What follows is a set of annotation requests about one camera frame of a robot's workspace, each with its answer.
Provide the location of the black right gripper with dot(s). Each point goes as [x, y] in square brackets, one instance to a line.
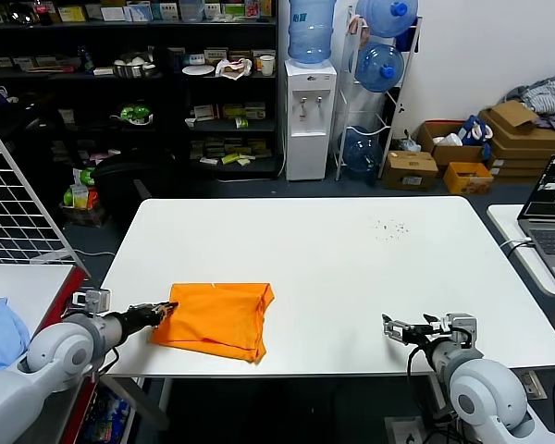
[418, 335]

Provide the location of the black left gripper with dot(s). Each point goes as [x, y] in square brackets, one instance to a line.
[139, 319]

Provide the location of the orange t-shirt with white print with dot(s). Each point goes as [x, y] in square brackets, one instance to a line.
[213, 319]

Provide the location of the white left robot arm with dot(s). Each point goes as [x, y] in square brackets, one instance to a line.
[51, 361]

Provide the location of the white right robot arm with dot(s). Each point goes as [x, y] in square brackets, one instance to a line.
[485, 398]

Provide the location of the pile of grey clothes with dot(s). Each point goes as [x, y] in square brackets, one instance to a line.
[546, 97]

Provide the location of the scattered small crumbs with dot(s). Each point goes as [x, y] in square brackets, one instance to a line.
[390, 229]

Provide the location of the white floor power strip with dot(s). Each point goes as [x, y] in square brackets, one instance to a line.
[404, 430]

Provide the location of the red-edged side table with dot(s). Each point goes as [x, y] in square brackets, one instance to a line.
[41, 282]

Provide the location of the grey floor socket strip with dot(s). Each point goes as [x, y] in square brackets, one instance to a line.
[534, 385]

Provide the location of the black office chair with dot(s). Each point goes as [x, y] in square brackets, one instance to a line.
[129, 180]

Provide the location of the basket of colourful snack packs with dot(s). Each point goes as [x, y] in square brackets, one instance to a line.
[81, 199]

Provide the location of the closed labelled cardboard box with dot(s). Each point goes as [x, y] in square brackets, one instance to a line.
[409, 168]

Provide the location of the yellow printed cardboard box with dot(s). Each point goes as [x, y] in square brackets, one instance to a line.
[469, 178]

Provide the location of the grey open laptop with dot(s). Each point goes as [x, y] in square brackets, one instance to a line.
[550, 231]

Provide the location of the light blue folded cloth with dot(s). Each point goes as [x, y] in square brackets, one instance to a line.
[0, 337]

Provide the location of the open cardboard box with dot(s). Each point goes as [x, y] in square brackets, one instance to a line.
[453, 152]

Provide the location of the blue water jug without cap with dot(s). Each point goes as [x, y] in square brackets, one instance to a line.
[363, 150]

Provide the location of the bowl of green vegetables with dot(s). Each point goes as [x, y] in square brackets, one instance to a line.
[134, 113]

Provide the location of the blue and white bag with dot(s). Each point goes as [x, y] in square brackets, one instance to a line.
[474, 131]

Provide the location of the white water dispenser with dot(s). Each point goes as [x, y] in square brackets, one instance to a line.
[307, 148]

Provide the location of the black shelving unit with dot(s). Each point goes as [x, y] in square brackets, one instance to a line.
[176, 92]

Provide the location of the white round plate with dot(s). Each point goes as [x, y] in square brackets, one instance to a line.
[198, 70]

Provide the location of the metal bowl with white buns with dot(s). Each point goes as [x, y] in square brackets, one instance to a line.
[131, 67]

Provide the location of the plastic bag with food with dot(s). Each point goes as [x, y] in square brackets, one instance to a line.
[233, 68]

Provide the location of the blue water jug lying level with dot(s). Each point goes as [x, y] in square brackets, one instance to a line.
[377, 65]

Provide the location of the white paper cup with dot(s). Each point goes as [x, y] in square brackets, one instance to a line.
[267, 65]

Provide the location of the upright blue water jug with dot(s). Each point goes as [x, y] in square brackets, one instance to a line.
[311, 32]

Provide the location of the blue water jug lying tilted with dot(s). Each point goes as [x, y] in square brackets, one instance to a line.
[384, 16]

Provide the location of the cola bottle with red label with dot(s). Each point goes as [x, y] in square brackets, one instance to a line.
[45, 11]

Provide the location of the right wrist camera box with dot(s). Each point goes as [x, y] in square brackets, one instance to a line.
[462, 328]

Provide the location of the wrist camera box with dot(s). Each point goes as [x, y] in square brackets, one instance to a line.
[462, 328]
[94, 301]

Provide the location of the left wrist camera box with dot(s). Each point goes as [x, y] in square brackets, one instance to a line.
[94, 301]

